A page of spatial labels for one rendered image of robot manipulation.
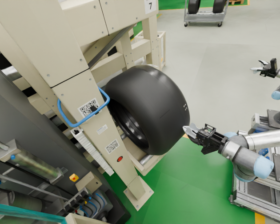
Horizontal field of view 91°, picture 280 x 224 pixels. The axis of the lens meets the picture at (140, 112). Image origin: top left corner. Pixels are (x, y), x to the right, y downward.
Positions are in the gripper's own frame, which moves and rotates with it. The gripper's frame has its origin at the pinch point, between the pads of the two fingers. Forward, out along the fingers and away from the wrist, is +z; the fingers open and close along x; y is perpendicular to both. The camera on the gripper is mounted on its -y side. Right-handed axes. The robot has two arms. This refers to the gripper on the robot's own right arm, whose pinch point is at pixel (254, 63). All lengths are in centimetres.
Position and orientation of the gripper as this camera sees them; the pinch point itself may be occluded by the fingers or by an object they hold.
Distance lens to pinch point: 176.0
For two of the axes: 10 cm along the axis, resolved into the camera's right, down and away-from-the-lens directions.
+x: 7.5, -6.2, 2.3
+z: -6.1, -5.2, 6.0
